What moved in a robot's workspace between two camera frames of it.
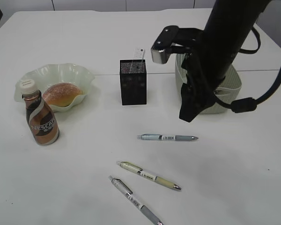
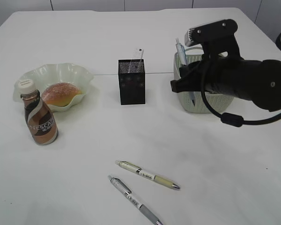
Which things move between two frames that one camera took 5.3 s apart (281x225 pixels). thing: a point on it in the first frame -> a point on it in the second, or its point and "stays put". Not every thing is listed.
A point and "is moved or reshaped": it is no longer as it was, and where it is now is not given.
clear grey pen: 121,185 stays put
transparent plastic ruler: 137,59 stays put
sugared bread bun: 61,94 stays put
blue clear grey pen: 166,137 is moved or reshaped
